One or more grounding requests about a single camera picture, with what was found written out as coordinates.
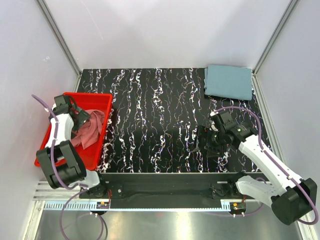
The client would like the right aluminium frame post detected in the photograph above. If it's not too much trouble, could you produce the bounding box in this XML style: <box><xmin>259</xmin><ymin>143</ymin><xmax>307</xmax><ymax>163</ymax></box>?
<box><xmin>252</xmin><ymin>0</ymin><xmax>300</xmax><ymax>76</ymax></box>

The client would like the white slotted cable duct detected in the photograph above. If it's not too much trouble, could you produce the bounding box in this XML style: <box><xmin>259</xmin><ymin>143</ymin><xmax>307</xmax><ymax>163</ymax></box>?
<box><xmin>44</xmin><ymin>200</ymin><xmax>247</xmax><ymax>214</ymax></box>

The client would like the left aluminium frame post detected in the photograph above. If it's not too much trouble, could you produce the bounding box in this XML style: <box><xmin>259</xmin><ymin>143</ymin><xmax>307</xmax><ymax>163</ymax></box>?
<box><xmin>35</xmin><ymin>0</ymin><xmax>82</xmax><ymax>77</ymax></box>

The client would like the purple cable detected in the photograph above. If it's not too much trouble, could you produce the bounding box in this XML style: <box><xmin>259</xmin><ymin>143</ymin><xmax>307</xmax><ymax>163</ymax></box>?
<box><xmin>204</xmin><ymin>106</ymin><xmax>320</xmax><ymax>225</ymax></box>
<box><xmin>31</xmin><ymin>94</ymin><xmax>109</xmax><ymax>240</ymax></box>

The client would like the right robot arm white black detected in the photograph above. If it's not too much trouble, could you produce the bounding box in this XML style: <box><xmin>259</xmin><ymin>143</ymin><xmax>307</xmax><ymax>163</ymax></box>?
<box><xmin>193</xmin><ymin>108</ymin><xmax>319</xmax><ymax>225</ymax></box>

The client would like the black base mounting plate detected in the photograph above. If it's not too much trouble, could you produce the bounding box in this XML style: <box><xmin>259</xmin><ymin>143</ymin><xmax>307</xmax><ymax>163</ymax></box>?
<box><xmin>78</xmin><ymin>171</ymin><xmax>273</xmax><ymax>210</ymax></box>

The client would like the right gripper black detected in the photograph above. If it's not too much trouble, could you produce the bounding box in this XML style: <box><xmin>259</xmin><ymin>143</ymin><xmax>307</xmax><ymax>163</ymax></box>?
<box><xmin>189</xmin><ymin>125</ymin><xmax>226</xmax><ymax>158</ymax></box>

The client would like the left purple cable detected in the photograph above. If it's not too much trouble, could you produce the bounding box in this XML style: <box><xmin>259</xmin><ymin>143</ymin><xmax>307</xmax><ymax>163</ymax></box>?
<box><xmin>31</xmin><ymin>94</ymin><xmax>109</xmax><ymax>240</ymax></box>

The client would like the pink t shirt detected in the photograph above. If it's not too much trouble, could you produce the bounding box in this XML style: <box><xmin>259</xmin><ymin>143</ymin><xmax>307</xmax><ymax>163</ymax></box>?
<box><xmin>70</xmin><ymin>109</ymin><xmax>105</xmax><ymax>150</ymax></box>

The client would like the red plastic bin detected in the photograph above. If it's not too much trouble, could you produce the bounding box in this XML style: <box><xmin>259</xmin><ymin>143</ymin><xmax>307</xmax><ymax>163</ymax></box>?
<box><xmin>34</xmin><ymin>92</ymin><xmax>114</xmax><ymax>172</ymax></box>

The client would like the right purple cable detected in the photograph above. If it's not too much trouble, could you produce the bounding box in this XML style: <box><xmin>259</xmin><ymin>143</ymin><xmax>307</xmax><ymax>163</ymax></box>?
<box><xmin>204</xmin><ymin>106</ymin><xmax>320</xmax><ymax>225</ymax></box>

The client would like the aluminium frame post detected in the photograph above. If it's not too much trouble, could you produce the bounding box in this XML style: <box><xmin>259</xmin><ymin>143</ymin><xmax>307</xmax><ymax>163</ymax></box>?
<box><xmin>252</xmin><ymin>0</ymin><xmax>300</xmax><ymax>76</ymax></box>
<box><xmin>35</xmin><ymin>0</ymin><xmax>82</xmax><ymax>77</ymax></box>

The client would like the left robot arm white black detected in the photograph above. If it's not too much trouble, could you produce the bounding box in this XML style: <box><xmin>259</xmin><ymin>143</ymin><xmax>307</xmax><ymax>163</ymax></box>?
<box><xmin>32</xmin><ymin>94</ymin><xmax>108</xmax><ymax>198</ymax></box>

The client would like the folded blue t shirt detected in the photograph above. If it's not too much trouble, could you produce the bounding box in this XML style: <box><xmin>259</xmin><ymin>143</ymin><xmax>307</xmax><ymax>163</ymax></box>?
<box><xmin>204</xmin><ymin>64</ymin><xmax>252</xmax><ymax>101</ymax></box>

